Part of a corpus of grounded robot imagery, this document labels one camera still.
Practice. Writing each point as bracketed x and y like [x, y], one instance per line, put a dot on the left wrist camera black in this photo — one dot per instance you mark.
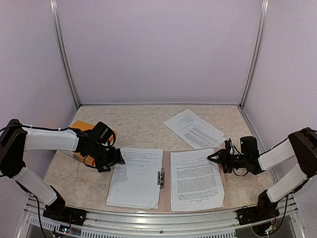
[103, 133]

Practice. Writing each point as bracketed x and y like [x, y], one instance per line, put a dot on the sheet under right arm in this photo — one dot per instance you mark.
[201, 137]

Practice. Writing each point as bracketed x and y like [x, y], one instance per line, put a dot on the white printed paper stack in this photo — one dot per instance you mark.
[134, 184]

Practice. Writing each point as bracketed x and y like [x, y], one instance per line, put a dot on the front aluminium rail base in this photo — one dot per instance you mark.
[206, 224]

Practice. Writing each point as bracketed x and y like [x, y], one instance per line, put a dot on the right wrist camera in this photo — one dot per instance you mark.
[229, 147]

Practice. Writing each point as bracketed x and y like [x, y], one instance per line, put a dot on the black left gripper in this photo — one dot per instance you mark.
[116, 157]

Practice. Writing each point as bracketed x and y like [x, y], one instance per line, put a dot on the orange book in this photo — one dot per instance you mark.
[88, 148]

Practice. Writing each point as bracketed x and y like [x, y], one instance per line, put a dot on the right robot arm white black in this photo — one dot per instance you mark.
[298, 152]

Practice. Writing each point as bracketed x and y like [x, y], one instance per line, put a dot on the white printed sheet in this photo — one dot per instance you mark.
[195, 181]
[181, 123]

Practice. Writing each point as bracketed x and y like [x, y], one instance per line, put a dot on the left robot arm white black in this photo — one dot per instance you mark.
[16, 139]

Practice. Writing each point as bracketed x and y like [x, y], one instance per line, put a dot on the right aluminium frame post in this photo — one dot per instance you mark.
[256, 53]

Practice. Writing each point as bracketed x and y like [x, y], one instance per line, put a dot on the pink file folder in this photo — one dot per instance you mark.
[166, 183]

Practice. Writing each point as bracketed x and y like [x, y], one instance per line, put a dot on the aluminium frame post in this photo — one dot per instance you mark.
[63, 53]
[256, 53]

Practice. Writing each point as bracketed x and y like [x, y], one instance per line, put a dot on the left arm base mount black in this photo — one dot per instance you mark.
[58, 211]

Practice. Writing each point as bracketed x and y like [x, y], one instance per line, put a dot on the metal folder clip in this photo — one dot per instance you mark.
[160, 178]

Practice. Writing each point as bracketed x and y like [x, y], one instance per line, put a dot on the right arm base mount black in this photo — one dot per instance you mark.
[265, 209]

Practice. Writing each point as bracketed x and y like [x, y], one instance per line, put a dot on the left aluminium frame post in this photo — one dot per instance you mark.
[63, 53]

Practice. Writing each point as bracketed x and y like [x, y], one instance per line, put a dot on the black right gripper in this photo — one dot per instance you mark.
[223, 158]

